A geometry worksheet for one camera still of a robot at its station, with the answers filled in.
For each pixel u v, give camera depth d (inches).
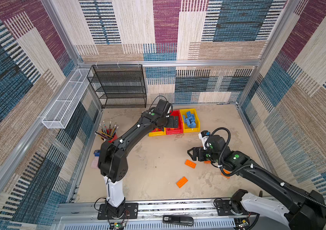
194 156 27.6
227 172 21.9
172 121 30.6
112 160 18.3
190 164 35.2
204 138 28.0
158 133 39.1
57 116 27.6
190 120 41.4
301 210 15.4
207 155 26.2
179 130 39.8
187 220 26.0
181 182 32.6
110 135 36.1
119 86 42.8
